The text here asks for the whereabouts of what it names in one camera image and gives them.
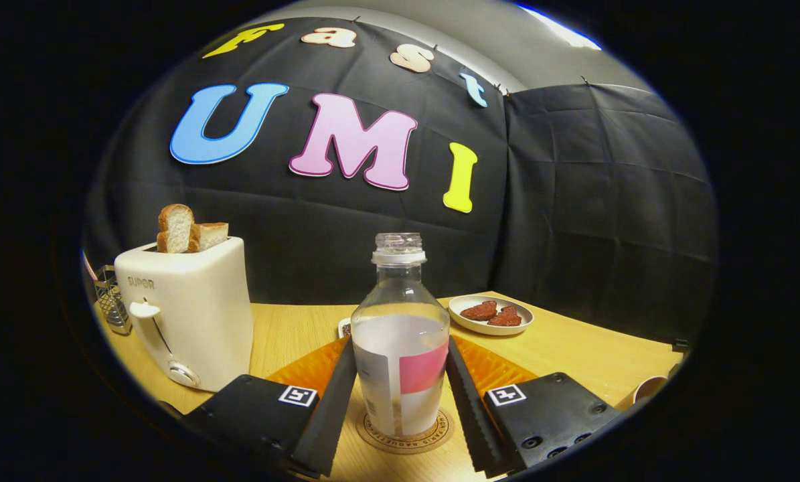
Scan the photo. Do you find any round-topped bread slice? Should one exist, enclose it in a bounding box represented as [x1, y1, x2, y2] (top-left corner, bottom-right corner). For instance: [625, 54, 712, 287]
[157, 204, 195, 254]

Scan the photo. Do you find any clear plastic juice bottle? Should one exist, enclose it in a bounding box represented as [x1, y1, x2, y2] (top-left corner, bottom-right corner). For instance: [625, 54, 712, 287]
[351, 232, 451, 440]

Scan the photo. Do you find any flat-topped bread slice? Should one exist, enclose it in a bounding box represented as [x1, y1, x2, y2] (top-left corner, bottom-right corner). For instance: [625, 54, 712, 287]
[187, 222, 230, 253]

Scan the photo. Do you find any round wooden coaster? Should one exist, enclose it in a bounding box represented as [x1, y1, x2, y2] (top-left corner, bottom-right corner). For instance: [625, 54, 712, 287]
[356, 405, 455, 456]

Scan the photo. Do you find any black backdrop cloth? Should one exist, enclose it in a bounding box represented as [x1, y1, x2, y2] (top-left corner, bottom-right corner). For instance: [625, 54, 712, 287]
[82, 17, 718, 345]

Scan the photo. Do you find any cream cup with wooden handle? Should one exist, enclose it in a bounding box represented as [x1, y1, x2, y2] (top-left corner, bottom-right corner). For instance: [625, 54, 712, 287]
[615, 376, 669, 410]

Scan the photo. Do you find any white toaster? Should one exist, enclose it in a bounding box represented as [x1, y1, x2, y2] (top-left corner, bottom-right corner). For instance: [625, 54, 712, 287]
[114, 236, 254, 393]

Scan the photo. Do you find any white round plate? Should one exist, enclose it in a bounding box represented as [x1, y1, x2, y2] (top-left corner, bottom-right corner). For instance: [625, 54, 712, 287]
[448, 295, 535, 336]

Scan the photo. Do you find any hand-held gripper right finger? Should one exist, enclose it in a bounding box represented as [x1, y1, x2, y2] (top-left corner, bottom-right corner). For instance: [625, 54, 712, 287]
[447, 336, 621, 478]

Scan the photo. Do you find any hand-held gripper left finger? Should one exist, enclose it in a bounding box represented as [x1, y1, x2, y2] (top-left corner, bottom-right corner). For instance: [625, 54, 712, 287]
[182, 337, 358, 479]

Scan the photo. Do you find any wooden table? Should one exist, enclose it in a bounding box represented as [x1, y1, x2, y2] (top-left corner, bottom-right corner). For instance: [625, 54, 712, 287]
[95, 291, 685, 482]

